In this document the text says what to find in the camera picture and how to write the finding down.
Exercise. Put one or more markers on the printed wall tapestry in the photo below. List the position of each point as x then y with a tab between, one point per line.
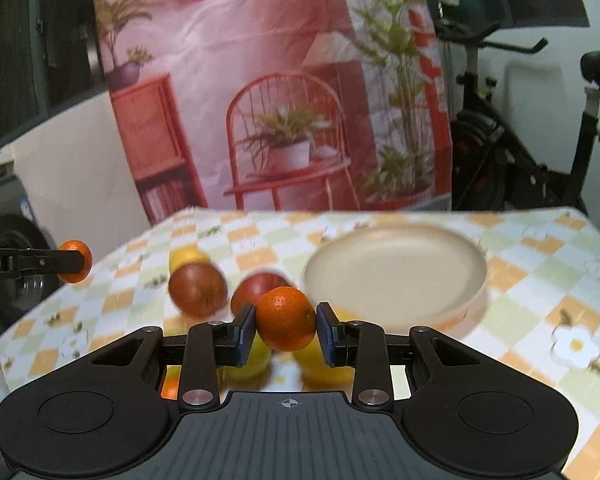
230	35

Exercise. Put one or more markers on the red apple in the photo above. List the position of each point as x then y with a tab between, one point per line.
245	292
197	287

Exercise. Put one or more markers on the yellow lemon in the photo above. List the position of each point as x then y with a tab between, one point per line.
310	366
187	257
256	362

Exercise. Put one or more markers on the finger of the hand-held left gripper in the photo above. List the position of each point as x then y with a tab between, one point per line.
45	260

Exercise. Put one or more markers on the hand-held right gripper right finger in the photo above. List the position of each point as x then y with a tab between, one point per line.
326	336

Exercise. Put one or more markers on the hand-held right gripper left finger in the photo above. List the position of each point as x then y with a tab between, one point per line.
247	334

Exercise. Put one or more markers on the orange tangerine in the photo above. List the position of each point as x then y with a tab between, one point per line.
285	317
75	246
171	387

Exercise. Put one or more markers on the beige plate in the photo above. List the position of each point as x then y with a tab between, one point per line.
395	270

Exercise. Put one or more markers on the black exercise bike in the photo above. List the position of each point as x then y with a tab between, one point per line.
485	160

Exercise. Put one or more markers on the checkered flower tablecloth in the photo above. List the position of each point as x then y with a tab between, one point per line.
530	310

